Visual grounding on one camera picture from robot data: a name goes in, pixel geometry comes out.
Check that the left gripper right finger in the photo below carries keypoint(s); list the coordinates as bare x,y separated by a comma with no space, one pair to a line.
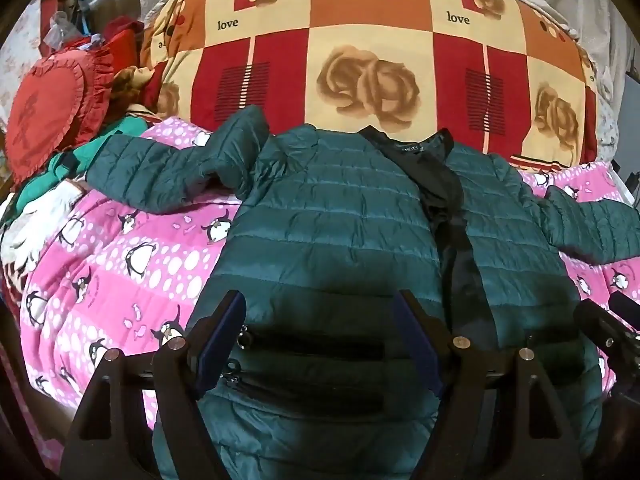
499,417

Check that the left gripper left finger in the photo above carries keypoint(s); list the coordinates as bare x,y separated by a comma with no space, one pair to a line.
110,438

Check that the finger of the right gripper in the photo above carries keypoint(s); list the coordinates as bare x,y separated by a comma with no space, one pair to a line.
617,340
623,306

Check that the teal quilted puffer jacket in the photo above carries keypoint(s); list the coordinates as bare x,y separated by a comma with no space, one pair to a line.
331,225

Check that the red clothing pile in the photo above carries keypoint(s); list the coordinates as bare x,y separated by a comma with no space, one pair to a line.
113,49

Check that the pink penguin bed sheet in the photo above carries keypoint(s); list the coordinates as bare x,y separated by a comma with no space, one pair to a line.
114,277

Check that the teal green garment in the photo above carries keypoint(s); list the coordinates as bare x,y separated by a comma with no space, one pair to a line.
71,164

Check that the rose patterned checkered quilt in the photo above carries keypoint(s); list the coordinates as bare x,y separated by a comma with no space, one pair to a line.
370,60

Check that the red heart shaped pillow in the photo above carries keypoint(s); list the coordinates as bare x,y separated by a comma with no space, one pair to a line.
61,104

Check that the doll with brown hair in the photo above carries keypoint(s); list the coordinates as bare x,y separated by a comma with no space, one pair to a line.
134,88

